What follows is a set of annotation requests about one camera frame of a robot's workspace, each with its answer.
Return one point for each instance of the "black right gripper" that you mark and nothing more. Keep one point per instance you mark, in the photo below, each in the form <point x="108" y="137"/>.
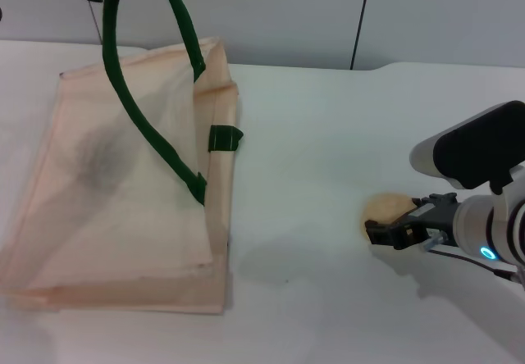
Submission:
<point x="443" y="216"/>

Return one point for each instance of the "round egg yolk pastry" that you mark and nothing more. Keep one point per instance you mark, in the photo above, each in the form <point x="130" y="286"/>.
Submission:
<point x="383" y="208"/>

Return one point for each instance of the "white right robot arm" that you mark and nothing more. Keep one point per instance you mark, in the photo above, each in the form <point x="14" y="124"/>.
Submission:
<point x="484" y="155"/>

